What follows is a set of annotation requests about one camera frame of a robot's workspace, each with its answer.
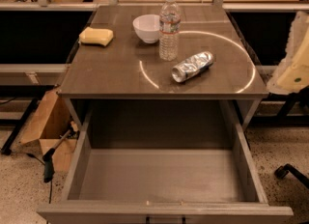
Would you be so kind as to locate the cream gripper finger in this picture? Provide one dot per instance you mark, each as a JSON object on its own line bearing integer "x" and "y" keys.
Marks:
{"x": 292, "y": 73}

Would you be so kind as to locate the crushed silver redbull can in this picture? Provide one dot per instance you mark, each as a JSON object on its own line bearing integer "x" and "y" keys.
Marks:
{"x": 192, "y": 66}

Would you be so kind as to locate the grey open top drawer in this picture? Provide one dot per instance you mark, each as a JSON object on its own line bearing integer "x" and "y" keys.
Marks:
{"x": 163, "y": 162}

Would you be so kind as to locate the clear plastic water bottle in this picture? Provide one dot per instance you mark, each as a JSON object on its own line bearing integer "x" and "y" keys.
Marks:
{"x": 169, "y": 28}

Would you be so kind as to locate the white bowl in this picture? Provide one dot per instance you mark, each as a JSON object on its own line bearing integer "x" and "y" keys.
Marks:
{"x": 146, "y": 27}

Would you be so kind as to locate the yellow sponge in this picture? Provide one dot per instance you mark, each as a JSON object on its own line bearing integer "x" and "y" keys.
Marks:
{"x": 96, "y": 36}

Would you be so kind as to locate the cardboard box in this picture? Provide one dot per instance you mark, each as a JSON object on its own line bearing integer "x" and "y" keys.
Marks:
{"x": 48, "y": 124}

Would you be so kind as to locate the black table leg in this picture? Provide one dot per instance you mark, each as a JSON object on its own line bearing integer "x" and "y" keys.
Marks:
{"x": 17, "y": 124}

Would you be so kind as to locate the black handled tool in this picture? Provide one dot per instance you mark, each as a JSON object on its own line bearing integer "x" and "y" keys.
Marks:
{"x": 47, "y": 158}

